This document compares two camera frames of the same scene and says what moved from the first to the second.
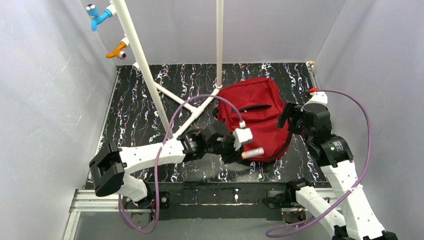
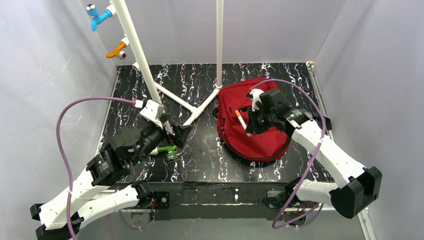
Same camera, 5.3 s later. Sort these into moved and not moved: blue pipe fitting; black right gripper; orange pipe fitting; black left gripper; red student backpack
Moved: black left gripper; black right gripper
Not moved: orange pipe fitting; blue pipe fitting; red student backpack
